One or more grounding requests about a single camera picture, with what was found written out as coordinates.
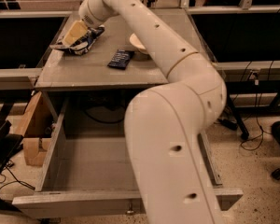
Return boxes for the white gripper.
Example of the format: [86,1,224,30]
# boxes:
[62,0,118,46]

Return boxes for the blue chip bag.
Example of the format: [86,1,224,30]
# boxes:
[49,25,105,56]

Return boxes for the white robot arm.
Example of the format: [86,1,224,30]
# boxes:
[78,0,227,224]

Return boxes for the open grey top drawer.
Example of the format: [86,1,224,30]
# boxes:
[13,97,243,218]

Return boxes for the brass drawer knob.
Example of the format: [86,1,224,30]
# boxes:
[125,203,135,216]

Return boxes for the grey cabinet table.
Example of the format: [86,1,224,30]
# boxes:
[35,8,220,120]

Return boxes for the dark blue snack packet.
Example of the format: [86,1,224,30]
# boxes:
[107,49,134,70]

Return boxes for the white bowl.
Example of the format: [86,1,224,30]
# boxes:
[129,34,148,55]

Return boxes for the wooden block stand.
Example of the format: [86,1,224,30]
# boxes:
[15,92,52,167]

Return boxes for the black equipment left edge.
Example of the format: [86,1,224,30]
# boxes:
[0,119,24,213]

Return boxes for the black cable under table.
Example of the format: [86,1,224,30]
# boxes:
[82,103,126,125]

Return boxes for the black floor cable left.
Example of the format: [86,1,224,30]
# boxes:
[0,161,36,201]

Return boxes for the black floor cable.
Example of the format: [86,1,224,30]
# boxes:
[0,161,36,201]
[217,0,280,152]

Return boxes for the black floor cable right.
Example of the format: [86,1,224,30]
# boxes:
[217,0,280,152]

